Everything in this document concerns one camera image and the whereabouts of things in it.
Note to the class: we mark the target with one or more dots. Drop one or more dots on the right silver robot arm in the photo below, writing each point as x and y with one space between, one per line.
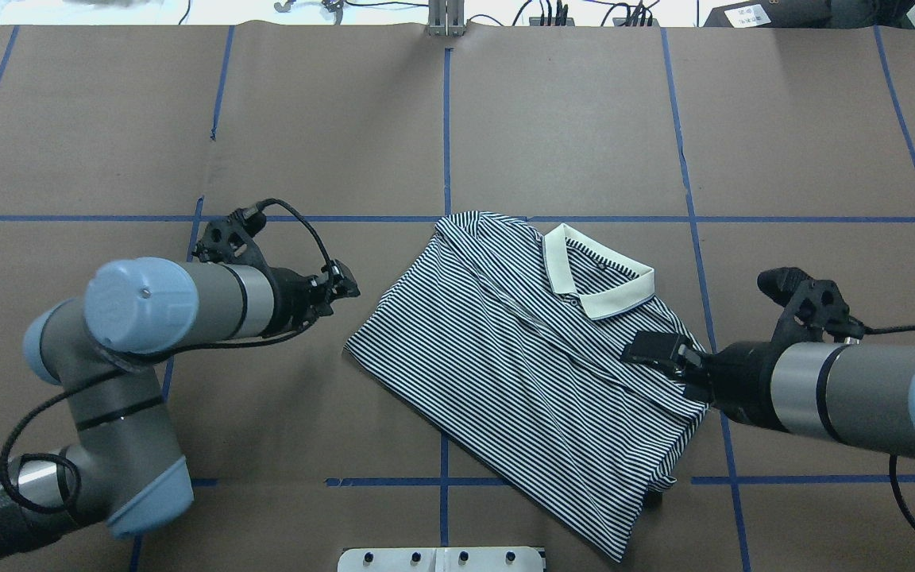
867 400

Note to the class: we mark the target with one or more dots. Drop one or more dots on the aluminium frame post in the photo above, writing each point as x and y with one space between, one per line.
446 18

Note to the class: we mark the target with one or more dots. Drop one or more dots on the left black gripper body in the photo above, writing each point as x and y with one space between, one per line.
289 299

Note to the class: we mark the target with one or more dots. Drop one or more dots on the white mounting post base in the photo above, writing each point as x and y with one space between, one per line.
514 558

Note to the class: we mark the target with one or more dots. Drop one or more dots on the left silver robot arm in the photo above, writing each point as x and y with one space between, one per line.
104 450

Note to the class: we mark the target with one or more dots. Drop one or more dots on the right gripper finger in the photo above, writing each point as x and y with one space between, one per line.
673 355

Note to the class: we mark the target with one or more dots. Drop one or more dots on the navy white striped polo shirt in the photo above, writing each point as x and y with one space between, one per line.
509 341

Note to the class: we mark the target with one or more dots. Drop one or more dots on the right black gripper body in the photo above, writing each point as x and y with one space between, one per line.
742 388

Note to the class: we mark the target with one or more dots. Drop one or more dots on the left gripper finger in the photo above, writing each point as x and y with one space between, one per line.
340 282

